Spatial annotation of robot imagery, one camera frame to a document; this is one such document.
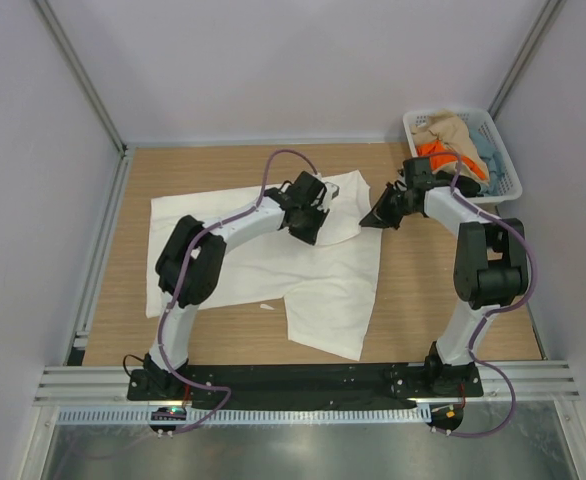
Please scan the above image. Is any left corner aluminium post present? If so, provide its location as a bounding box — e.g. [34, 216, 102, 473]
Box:
[31, 0, 127, 157]

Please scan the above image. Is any light blue garment in basket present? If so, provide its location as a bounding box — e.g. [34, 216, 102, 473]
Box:
[469, 130, 504, 197]

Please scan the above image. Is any right corner aluminium post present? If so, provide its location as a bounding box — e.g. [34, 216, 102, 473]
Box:
[488, 0, 567, 119]

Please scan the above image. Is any white slotted cable duct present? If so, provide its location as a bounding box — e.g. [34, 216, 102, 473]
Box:
[57, 404, 431, 426]

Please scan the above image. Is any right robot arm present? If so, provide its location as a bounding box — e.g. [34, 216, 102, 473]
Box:
[359, 157, 532, 398]

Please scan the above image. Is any corner aluminium post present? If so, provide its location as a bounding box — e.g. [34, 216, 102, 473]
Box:
[488, 0, 567, 119]
[31, 0, 127, 157]

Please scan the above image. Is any aluminium rail frame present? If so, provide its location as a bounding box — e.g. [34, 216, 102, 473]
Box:
[33, 360, 579, 406]

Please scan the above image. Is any black garment in basket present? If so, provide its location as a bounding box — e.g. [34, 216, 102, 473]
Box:
[435, 171, 482, 198]

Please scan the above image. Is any white t shirt red print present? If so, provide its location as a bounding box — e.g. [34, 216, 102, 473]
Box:
[146, 171, 381, 360]

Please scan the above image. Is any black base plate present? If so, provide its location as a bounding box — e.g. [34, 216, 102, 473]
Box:
[127, 363, 484, 411]

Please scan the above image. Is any orange garment in basket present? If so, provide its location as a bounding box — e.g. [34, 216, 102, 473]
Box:
[416, 141, 489, 183]

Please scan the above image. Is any white plastic basket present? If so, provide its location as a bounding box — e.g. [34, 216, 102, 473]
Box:
[403, 107, 522, 205]

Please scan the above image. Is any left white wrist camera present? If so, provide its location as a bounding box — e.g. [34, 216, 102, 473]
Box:
[316, 182, 340, 212]

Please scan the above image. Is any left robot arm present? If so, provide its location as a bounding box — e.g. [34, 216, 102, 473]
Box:
[127, 171, 339, 400]

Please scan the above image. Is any beige garment in basket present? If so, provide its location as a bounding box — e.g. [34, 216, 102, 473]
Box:
[409, 110, 484, 162]

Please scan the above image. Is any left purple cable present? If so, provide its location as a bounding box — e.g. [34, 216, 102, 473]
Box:
[156, 149, 234, 434]

